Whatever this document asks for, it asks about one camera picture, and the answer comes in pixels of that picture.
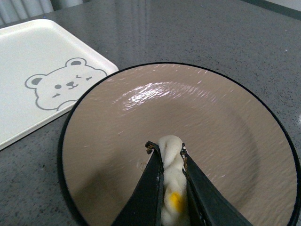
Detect grey curtain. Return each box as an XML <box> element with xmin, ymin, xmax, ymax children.
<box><xmin>0</xmin><ymin>0</ymin><xmax>88</xmax><ymax>25</ymax></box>

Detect beige plate black rim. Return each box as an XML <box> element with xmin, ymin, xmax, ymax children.
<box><xmin>60</xmin><ymin>63</ymin><xmax>301</xmax><ymax>226</ymax></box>

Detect white bear tray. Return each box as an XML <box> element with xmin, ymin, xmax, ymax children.
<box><xmin>0</xmin><ymin>19</ymin><xmax>118</xmax><ymax>148</ymax></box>

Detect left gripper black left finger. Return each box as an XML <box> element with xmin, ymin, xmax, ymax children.
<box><xmin>112</xmin><ymin>141</ymin><xmax>164</xmax><ymax>226</ymax></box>

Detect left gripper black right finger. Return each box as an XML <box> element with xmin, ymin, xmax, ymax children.
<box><xmin>180</xmin><ymin>144</ymin><xmax>251</xmax><ymax>226</ymax></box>

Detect white steamed bun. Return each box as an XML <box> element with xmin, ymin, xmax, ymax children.
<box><xmin>158</xmin><ymin>135</ymin><xmax>190</xmax><ymax>226</ymax></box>

